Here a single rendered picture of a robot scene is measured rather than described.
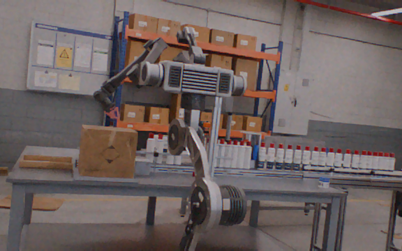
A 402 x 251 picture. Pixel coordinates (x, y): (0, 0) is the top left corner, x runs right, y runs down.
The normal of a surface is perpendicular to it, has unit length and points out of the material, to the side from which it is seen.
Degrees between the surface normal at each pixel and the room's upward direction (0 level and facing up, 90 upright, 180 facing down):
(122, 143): 90
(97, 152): 90
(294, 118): 90
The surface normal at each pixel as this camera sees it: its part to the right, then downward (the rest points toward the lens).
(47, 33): 0.43, 0.09
